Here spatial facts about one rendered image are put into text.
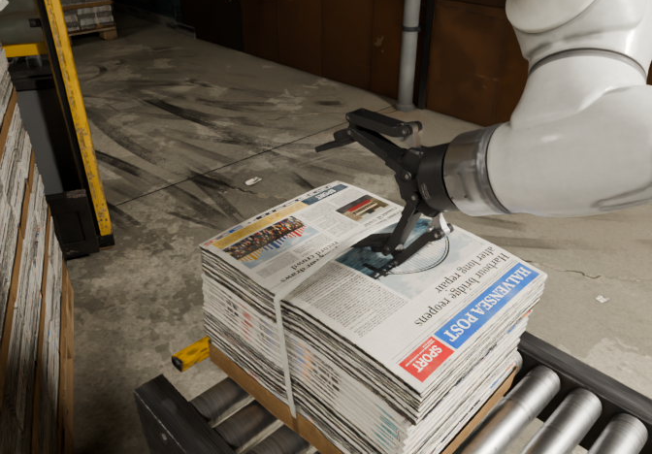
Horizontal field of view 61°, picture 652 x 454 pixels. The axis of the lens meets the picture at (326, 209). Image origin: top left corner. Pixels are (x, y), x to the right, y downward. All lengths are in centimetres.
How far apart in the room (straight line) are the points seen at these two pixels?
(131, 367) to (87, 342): 23
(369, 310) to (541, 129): 28
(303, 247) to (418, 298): 18
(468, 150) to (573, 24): 14
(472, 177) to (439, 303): 19
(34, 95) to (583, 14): 232
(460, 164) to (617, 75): 15
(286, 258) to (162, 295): 170
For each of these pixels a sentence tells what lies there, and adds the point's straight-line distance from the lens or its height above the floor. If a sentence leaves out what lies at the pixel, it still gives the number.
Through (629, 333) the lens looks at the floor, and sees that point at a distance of 244.
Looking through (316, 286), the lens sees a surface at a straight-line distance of 69.
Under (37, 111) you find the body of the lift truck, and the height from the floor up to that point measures 65.
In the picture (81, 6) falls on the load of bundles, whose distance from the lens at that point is 667.
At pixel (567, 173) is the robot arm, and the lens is 49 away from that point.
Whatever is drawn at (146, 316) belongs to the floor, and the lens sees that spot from 233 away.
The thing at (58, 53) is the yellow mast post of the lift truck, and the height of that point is 91.
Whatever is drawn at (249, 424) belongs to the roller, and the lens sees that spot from 86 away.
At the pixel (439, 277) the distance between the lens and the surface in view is 72.
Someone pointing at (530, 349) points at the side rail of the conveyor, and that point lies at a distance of 100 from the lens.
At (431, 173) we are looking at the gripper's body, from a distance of 59.
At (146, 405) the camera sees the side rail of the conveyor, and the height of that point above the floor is 80.
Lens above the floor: 146
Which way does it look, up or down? 30 degrees down
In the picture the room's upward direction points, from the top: straight up
